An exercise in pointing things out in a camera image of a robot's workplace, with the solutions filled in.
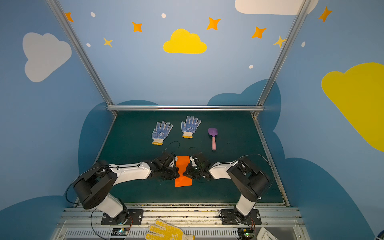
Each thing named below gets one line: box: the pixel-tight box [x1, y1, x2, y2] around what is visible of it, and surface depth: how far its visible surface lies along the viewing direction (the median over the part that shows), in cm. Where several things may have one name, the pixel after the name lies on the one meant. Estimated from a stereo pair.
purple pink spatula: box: [208, 128, 218, 151], surface depth 109 cm
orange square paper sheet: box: [174, 155, 193, 188], surface depth 88 cm
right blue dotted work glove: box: [181, 115, 202, 139], surface depth 117 cm
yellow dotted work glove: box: [145, 218, 196, 240], surface depth 72 cm
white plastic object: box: [256, 226, 280, 240], surface depth 70 cm
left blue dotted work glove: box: [151, 121, 174, 146], surface depth 110 cm
